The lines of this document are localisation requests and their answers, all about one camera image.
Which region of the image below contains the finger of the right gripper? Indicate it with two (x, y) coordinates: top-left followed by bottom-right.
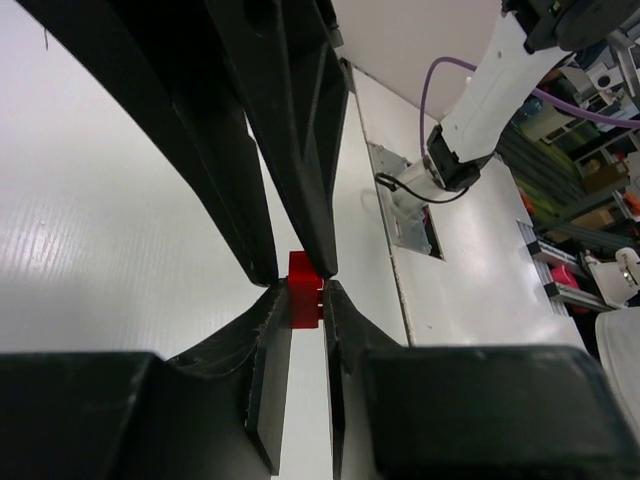
(206, 1), (348, 278)
(21, 1), (278, 286)

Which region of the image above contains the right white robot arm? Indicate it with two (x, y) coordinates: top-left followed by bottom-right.
(24, 1), (639, 286)

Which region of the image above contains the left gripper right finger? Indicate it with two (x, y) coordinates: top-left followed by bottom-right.
(323, 281), (639, 479)

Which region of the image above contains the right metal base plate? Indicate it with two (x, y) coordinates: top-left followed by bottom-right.
(367, 142), (444, 260)

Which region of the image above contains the small red lego brick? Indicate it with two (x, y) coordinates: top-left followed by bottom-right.
(287, 251), (324, 330)

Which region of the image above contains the cluttered background shelving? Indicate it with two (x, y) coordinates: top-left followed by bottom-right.
(498, 30), (639, 308)

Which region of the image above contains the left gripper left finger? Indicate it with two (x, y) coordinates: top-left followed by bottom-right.
(1, 282), (292, 479)

